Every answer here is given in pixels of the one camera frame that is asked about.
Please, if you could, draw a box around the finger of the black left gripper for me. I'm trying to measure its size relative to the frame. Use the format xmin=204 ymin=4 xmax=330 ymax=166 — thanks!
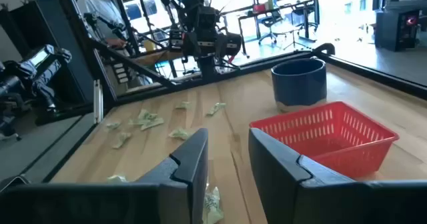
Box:
xmin=182 ymin=32 xmax=201 ymax=59
xmin=215 ymin=33 xmax=234 ymax=61

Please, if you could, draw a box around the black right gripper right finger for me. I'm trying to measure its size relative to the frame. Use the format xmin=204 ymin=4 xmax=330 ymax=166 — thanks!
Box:
xmin=248 ymin=127 xmax=368 ymax=224

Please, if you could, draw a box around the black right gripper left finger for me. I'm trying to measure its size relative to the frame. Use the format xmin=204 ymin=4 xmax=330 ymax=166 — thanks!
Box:
xmin=133 ymin=127 xmax=209 ymax=224

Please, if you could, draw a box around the yellow cup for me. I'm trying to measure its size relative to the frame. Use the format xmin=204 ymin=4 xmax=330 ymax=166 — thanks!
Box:
xmin=143 ymin=39 xmax=157 ymax=53

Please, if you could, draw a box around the black office chair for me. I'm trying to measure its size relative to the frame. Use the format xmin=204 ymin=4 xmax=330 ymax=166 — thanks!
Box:
xmin=258 ymin=10 xmax=288 ymax=45
xmin=290 ymin=0 xmax=320 ymax=35

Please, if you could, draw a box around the red plastic basket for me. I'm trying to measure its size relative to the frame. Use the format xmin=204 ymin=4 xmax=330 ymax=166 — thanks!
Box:
xmin=249 ymin=101 xmax=400 ymax=180

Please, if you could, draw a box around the black power strip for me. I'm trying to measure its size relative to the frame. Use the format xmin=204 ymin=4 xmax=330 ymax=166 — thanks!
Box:
xmin=111 ymin=61 xmax=131 ymax=85

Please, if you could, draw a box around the dark blue ceramic mug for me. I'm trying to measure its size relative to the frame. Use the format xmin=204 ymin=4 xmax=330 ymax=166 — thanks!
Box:
xmin=270 ymin=57 xmax=328 ymax=113

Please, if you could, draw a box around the black office desk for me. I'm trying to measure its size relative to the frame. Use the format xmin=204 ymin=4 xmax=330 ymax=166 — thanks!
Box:
xmin=238 ymin=0 xmax=320 ymax=57

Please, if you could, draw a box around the person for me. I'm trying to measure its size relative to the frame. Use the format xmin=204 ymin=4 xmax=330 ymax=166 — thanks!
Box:
xmin=76 ymin=0 xmax=134 ymax=57

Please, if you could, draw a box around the dark table clamp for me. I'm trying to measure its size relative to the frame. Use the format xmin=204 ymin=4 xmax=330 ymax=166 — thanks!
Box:
xmin=313 ymin=43 xmax=336 ymax=55

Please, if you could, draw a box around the black cabinet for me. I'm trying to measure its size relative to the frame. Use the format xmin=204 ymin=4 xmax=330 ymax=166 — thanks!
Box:
xmin=0 ymin=0 xmax=95 ymax=105

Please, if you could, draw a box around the black computer tower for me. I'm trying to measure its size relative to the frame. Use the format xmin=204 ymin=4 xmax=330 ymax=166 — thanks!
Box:
xmin=375 ymin=0 xmax=427 ymax=52

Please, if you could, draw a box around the silver metal bracket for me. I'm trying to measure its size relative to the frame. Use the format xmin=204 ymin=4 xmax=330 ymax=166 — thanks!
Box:
xmin=93 ymin=79 xmax=103 ymax=124

